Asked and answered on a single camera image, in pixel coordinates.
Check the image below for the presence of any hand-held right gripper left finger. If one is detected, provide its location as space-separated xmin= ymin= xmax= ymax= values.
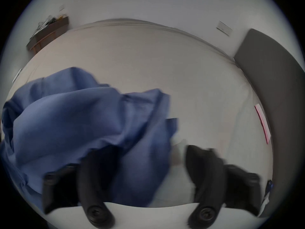
xmin=42 ymin=149 xmax=116 ymax=229

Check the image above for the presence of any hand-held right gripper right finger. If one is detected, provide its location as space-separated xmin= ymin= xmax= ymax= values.
xmin=186 ymin=145 xmax=261 ymax=229

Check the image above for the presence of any blue shirt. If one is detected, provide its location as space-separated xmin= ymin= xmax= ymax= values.
xmin=0 ymin=67 xmax=179 ymax=210

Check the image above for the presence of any pink and white card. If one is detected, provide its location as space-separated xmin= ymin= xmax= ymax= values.
xmin=254 ymin=104 xmax=271 ymax=144

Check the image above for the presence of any dark grey padded headboard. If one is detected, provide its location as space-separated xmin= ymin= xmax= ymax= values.
xmin=233 ymin=28 xmax=305 ymax=218

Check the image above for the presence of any bed with beige sheet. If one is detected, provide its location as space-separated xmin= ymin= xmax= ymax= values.
xmin=5 ymin=19 xmax=274 ymax=208

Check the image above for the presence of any wooden table with clutter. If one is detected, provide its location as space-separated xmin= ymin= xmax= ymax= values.
xmin=26 ymin=14 xmax=69 ymax=55

